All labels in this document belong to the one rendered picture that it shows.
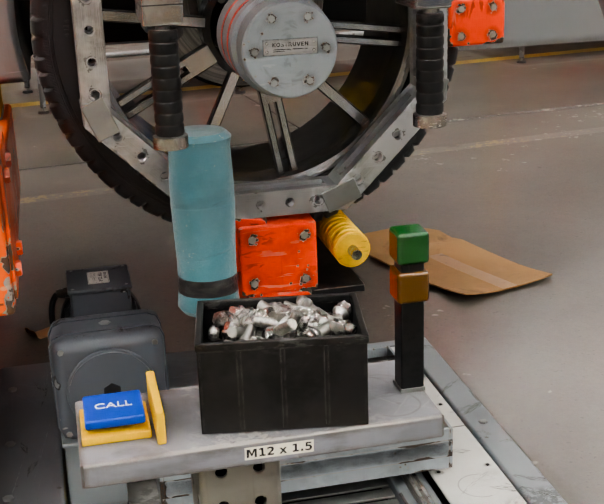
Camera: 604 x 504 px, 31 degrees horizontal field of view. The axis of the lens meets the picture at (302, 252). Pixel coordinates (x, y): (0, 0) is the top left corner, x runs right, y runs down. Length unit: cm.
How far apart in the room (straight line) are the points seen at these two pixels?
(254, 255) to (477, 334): 113
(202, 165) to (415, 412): 44
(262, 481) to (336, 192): 51
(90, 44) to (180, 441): 58
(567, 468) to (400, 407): 84
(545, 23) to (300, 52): 80
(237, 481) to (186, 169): 42
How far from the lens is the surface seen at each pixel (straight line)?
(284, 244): 166
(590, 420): 233
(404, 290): 133
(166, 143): 137
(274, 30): 145
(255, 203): 164
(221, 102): 171
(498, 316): 280
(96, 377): 173
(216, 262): 153
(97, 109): 158
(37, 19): 165
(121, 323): 176
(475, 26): 169
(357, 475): 189
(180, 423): 134
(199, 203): 150
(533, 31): 215
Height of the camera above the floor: 107
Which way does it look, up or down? 19 degrees down
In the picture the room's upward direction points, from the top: 2 degrees counter-clockwise
